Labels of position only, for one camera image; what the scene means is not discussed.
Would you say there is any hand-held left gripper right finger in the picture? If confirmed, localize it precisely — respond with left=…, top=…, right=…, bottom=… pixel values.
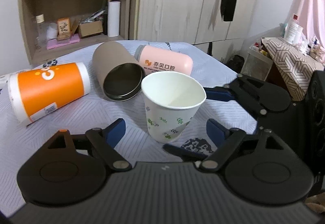
left=197, top=119, right=284, bottom=174

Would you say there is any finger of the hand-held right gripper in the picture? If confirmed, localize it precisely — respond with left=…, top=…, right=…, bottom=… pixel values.
left=203, top=74, right=291, bottom=119
left=162, top=144, right=214, bottom=162

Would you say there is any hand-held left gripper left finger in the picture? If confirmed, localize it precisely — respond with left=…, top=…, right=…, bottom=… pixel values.
left=46, top=118, right=132, bottom=172

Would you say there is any white paper cup green print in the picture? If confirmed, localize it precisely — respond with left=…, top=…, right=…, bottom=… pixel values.
left=141, top=72, right=207, bottom=144

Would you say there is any orange and white cup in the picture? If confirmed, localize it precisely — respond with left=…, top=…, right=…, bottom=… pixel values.
left=8, top=62, right=91, bottom=127

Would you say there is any black bag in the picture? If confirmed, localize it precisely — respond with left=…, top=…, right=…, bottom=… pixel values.
left=227, top=55, right=245, bottom=74

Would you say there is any light blue printed tablecloth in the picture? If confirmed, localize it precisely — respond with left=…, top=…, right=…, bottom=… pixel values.
left=0, top=40, right=257, bottom=217

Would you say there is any clear plastic storage bin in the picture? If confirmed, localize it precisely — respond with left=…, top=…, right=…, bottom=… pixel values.
left=240, top=45, right=274, bottom=81

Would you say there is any geometric patterned cloth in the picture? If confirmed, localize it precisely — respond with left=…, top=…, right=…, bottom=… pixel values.
left=265, top=37, right=325, bottom=102

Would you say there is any pink oval case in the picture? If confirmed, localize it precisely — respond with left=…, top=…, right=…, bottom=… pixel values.
left=134, top=45, right=193, bottom=77

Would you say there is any brown metal canister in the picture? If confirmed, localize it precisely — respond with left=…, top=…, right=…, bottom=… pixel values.
left=92, top=41, right=146, bottom=102

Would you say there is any white bottle red cap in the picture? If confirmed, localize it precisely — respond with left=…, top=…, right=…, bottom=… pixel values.
left=284, top=14, right=300, bottom=43

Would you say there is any pink flat book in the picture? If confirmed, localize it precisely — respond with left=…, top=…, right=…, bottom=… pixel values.
left=46, top=35, right=81, bottom=50

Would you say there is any small cardboard box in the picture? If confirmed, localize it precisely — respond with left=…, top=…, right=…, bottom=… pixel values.
left=78, top=19, right=104, bottom=38

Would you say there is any white paper roll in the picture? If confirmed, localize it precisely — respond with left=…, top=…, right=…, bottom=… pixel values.
left=107, top=0, right=120, bottom=37

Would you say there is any small brown printed box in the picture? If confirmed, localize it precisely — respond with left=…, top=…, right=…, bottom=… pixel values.
left=57, top=18, right=72, bottom=41

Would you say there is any small white jar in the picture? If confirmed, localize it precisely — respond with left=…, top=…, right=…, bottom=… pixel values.
left=46, top=23, right=59, bottom=39

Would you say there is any clear bottle beige cap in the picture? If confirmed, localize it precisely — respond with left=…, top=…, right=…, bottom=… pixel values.
left=34, top=14, right=48, bottom=48

